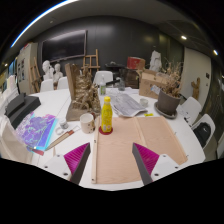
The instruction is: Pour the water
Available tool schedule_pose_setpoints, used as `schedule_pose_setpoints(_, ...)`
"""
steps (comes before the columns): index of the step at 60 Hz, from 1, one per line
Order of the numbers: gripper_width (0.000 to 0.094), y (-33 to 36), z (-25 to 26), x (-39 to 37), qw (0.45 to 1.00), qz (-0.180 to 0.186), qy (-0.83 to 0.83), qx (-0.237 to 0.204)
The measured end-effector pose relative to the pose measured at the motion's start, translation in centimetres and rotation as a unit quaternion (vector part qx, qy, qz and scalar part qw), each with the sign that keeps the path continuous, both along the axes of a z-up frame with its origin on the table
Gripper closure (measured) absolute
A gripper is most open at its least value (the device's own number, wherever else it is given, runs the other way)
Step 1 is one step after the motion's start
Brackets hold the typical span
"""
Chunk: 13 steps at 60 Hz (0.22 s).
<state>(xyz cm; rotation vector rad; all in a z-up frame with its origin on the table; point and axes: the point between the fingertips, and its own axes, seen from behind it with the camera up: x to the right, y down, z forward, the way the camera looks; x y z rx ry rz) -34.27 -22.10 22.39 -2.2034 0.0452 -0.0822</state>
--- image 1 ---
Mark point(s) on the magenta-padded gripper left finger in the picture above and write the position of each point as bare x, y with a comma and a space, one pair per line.
77, 158

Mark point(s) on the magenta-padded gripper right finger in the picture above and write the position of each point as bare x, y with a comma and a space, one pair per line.
146, 158

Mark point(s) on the yellow drink bottle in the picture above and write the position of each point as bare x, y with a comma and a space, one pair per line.
106, 116

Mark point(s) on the light wooden drawing board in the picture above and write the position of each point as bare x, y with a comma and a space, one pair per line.
116, 153

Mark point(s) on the white spotted mug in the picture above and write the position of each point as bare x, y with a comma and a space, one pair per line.
87, 124

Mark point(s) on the small paint jar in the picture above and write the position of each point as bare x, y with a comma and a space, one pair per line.
63, 124

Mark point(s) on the yellow marker pen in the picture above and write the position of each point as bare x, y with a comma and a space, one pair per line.
148, 115

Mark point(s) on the grey plant saucer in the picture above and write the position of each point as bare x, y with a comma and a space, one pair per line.
166, 116

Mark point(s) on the colourful painted sheet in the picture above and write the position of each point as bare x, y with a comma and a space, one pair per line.
35, 128

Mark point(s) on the small white cup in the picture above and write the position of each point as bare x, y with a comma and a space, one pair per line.
144, 102

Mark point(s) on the printed newspaper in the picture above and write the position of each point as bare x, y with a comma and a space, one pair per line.
126, 105

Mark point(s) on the dried plant in grey pot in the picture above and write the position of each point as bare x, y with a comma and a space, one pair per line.
167, 103

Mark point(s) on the black backpack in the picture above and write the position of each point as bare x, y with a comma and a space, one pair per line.
202, 133

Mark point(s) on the white plastic chair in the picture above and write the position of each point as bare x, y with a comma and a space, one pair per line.
103, 76
46, 85
209, 119
192, 106
62, 83

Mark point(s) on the clear bottle with green label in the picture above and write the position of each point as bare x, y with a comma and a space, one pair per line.
102, 88

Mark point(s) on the brown cardboard box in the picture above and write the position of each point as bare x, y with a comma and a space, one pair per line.
148, 83

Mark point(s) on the black foam blocks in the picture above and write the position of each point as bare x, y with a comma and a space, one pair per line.
21, 106

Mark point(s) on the white plaster bust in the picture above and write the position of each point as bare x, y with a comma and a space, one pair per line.
58, 72
47, 69

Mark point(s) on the wooden easel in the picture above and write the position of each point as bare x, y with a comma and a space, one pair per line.
36, 76
90, 66

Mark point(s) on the red box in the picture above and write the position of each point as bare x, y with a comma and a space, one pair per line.
135, 62

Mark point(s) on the white plaster statue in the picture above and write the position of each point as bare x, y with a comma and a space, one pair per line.
155, 60

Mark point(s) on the white cabinet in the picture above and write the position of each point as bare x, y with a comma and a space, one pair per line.
26, 63

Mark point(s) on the round ceiling spotlight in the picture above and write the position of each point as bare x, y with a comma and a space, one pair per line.
215, 52
183, 37

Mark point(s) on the long ceiling light strip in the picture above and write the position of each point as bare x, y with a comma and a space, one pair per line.
40, 16

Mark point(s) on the dark wall board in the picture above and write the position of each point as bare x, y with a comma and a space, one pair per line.
63, 45

